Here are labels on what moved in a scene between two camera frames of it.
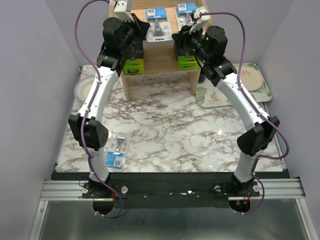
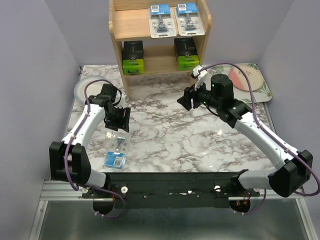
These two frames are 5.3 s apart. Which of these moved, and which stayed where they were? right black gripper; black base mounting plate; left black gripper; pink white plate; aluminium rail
Moved: right black gripper; left black gripper
Stayed: black base mounting plate; pink white plate; aluminium rail
